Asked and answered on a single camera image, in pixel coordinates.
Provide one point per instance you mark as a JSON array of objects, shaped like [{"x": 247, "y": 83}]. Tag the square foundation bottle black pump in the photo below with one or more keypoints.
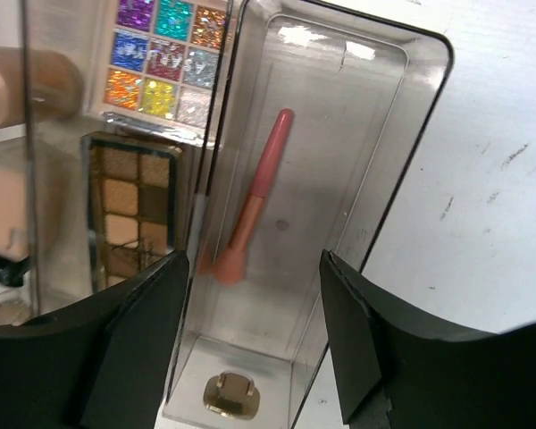
[{"x": 14, "y": 249}]

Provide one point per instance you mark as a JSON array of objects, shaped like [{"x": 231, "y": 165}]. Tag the black-cased brown eyeshadow palette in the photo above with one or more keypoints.
[{"x": 137, "y": 204}]

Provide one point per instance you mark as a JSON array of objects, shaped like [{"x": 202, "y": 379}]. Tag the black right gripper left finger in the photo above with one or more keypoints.
[{"x": 100, "y": 362}]

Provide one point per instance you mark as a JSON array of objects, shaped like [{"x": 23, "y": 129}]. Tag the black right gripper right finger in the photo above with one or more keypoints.
[{"x": 398, "y": 366}]

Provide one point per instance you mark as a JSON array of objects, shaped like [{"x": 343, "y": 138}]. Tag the clear three-compartment organizer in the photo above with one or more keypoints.
[{"x": 250, "y": 135}]

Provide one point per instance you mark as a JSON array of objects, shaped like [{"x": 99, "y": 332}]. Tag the round pink makeup brush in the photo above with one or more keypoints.
[{"x": 230, "y": 265}]

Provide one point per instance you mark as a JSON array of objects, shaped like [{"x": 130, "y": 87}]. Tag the glitter eyeshadow palette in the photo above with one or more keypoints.
[{"x": 156, "y": 65}]

